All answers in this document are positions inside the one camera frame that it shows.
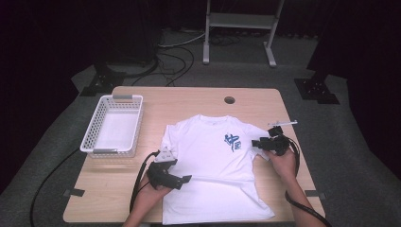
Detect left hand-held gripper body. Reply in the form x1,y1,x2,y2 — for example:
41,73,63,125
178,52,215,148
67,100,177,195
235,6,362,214
146,146,183,191

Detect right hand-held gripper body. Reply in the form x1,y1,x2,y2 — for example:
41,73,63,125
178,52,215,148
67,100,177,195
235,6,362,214
267,120,299,157

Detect white T-shirt with blue print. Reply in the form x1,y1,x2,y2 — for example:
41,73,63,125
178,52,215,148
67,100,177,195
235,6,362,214
161,113,276,226

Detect person's left hand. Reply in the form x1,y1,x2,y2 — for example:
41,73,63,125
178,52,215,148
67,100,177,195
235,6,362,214
139,174,173,206

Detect person's right hand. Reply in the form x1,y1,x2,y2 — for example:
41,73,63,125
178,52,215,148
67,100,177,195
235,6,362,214
263,148,298,187

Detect black stand base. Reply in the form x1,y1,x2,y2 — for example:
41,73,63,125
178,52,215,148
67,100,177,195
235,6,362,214
293,70,340,106
78,61,128,97

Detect black tape strip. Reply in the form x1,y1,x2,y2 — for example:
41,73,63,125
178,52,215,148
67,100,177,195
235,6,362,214
62,187,86,199
305,189,326,201

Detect white perforated plastic basket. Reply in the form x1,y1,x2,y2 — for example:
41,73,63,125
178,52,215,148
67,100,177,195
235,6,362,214
79,94,145,159

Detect white metal stand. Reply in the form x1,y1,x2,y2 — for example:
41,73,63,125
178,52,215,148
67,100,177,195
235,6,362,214
202,0,286,68

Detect left hand-held gripper black cable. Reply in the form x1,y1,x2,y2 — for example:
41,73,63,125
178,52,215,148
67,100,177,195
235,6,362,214
129,150,161,214

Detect hand-held gripper black cable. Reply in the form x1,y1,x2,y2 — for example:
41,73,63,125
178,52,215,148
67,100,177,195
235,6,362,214
129,150,161,214
282,135,333,227

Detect right hand-held gripper black cable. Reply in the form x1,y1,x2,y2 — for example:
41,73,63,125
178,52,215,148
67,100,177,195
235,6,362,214
282,135,333,227

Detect thin black floor cables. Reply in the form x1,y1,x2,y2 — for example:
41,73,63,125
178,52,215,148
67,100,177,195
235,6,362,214
131,45,196,88

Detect thick black floor cable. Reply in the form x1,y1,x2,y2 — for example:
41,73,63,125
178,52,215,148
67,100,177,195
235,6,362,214
29,148,81,227

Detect white floor cable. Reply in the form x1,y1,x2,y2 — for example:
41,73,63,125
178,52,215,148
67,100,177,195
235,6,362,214
158,31,208,49

